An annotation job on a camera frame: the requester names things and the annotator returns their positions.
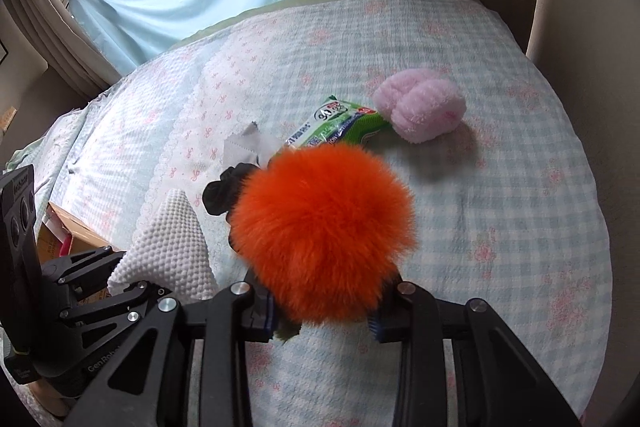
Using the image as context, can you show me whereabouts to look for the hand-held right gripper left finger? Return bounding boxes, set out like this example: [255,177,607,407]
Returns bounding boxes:
[62,280,276,427]

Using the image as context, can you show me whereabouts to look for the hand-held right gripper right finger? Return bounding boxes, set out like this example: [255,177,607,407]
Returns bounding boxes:
[368,280,582,427]

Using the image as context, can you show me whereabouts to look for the green wet wipes packet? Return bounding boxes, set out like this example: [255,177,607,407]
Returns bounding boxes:
[285,95,393,151]

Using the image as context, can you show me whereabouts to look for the grey lens cloth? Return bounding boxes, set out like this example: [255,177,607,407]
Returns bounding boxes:
[223,121,281,168]

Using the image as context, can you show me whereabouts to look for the orange fluffy pom-pom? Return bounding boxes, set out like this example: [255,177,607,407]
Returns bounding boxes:
[227,142,418,325]

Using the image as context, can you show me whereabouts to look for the pink plush ball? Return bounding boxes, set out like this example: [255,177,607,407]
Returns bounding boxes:
[372,68,467,144]

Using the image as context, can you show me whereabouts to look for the black scrunchie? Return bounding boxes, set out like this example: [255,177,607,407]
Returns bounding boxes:
[202,162,261,218]

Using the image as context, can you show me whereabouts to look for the cardboard box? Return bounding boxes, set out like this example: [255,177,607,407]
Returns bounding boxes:
[36,202,125,305]

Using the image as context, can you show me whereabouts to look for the blue checked floral blanket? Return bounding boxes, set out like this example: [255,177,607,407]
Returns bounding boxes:
[5,0,617,427]

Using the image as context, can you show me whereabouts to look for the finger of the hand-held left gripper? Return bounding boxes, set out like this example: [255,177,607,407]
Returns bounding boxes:
[42,245,128,289]
[58,281,176,333]

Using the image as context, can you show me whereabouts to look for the white textured cloth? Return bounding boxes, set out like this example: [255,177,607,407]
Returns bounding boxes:
[106,189,219,301]

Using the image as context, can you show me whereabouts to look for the beige curtain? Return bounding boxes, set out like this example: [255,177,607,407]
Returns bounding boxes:
[4,0,122,100]

